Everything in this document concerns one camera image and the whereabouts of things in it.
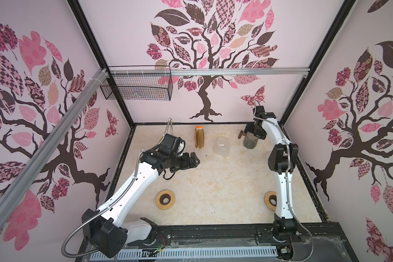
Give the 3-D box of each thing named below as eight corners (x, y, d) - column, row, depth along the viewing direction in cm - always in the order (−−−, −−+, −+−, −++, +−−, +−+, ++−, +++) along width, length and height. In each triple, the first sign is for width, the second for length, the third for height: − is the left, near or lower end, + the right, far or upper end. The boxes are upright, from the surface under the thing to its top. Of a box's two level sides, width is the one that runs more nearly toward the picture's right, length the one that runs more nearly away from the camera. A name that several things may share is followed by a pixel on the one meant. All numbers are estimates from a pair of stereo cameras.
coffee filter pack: (194, 149, 107) (194, 141, 101) (195, 133, 116) (194, 125, 110) (204, 149, 107) (204, 141, 101) (204, 133, 116) (204, 125, 110)
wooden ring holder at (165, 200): (155, 209, 83) (154, 208, 81) (158, 192, 89) (157, 190, 87) (173, 209, 83) (173, 208, 81) (175, 192, 89) (175, 190, 87)
